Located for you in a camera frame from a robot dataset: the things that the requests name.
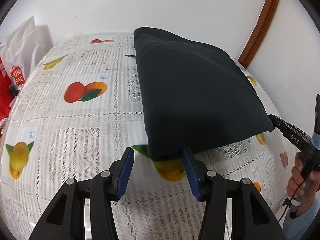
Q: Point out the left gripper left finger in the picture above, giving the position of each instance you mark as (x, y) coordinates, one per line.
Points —
(81, 205)

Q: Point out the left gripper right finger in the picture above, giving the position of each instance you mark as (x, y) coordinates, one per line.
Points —
(251, 217)

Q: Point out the black sweatshirt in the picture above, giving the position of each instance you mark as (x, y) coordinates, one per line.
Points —
(194, 96)

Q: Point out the light blue sleeve forearm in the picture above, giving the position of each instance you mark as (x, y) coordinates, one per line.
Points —
(294, 228)

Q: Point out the person's right hand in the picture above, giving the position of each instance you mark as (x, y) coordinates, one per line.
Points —
(297, 186)

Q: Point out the fruit print tablecloth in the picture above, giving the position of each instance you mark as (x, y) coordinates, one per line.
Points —
(79, 110)

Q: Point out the red paper bag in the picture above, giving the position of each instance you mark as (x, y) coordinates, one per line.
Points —
(5, 94)

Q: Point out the white plastic shopping bag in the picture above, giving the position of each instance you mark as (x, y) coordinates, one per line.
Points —
(23, 49)

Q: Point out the brown wooden door frame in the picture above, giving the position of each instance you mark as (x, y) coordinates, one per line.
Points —
(259, 32)

